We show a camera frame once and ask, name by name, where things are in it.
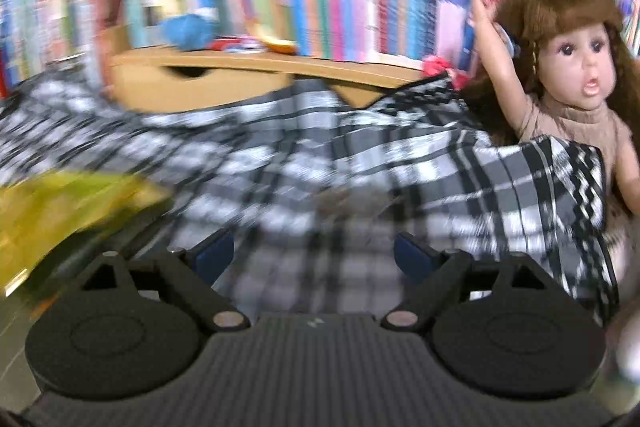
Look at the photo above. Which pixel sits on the pink fabric flower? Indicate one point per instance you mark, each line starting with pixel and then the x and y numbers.
pixel 437 67

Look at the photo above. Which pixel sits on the row of green blue books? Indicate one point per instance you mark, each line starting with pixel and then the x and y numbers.
pixel 60 22

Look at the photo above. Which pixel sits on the wooden drawer organizer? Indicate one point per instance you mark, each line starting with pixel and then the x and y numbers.
pixel 200 87

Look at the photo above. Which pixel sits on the blue yarn ball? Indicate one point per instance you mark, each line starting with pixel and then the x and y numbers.
pixel 190 29

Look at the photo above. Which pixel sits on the small red white trinket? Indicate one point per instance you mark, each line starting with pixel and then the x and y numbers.
pixel 230 43

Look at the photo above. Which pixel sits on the yellow banana toy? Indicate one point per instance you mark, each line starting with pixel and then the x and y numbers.
pixel 277 44

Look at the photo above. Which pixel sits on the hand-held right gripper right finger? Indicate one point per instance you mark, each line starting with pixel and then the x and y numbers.
pixel 412 254

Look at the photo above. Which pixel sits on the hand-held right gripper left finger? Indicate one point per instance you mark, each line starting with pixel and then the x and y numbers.
pixel 215 257

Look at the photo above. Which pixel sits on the black white plaid blanket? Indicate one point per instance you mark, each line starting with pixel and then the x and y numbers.
pixel 350 147

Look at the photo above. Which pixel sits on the brown-haired doll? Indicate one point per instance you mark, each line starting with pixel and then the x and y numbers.
pixel 585 57

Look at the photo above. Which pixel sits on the yellow-green snack bag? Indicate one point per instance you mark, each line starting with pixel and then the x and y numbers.
pixel 60 217

